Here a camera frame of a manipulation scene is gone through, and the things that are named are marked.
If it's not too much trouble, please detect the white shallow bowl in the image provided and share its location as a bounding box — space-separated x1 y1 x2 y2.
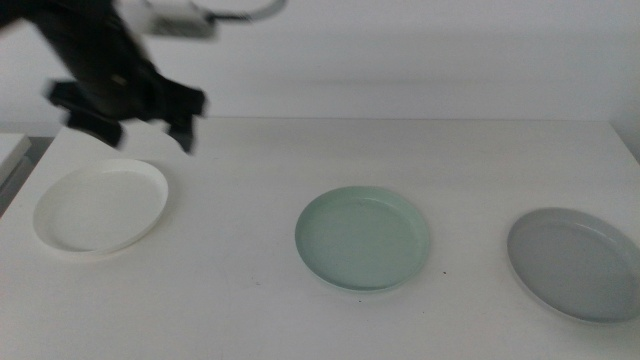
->
32 158 170 256

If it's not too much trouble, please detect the pale green shallow bowl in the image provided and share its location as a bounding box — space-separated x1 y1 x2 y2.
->
294 185 431 293

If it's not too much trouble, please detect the grey shallow bowl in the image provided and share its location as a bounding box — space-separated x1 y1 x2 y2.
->
506 207 640 324

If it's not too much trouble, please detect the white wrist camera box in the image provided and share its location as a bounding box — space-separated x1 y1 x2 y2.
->
119 0 219 40

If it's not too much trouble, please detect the grey camera cable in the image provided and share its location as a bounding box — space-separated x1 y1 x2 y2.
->
207 0 289 24

